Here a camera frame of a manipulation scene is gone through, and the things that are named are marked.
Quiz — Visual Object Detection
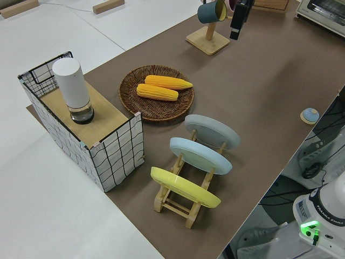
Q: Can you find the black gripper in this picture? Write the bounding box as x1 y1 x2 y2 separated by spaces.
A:
229 0 256 40

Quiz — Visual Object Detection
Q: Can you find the light wooden drawer cabinet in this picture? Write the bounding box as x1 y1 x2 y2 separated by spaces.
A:
253 0 291 13

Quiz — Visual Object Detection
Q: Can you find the pink mug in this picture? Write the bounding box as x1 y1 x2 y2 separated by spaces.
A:
225 0 239 13

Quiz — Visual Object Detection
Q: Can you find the dark blue mug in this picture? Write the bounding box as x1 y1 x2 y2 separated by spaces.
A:
197 0 228 24

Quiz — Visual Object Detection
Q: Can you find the wooden mug tree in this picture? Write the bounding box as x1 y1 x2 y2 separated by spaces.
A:
185 0 231 57

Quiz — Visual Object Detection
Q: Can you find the brown table mat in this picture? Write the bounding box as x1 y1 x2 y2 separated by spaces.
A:
25 0 345 259

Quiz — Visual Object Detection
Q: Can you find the white toaster oven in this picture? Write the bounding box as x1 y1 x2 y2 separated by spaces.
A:
293 0 345 38

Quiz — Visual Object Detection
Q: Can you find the yellow corn cob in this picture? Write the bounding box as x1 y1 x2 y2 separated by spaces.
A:
136 83 180 102
144 74 194 91

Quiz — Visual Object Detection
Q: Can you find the grey plate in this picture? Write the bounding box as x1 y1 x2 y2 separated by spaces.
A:
184 114 242 151

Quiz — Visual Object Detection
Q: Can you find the small blue cup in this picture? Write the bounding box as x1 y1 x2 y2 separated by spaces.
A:
300 107 320 125

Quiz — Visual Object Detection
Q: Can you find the brown wicker basket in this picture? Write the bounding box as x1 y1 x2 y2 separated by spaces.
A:
119 64 195 124

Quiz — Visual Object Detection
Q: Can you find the light wooden block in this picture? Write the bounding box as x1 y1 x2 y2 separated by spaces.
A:
0 3 32 19
92 0 126 15

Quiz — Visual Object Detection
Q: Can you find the light blue plate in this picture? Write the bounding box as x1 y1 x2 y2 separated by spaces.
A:
169 137 233 176

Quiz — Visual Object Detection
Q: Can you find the yellow plate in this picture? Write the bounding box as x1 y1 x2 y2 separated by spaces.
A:
150 166 222 209

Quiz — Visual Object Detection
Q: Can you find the wooden plate rack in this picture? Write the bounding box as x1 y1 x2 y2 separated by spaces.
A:
153 128 227 229

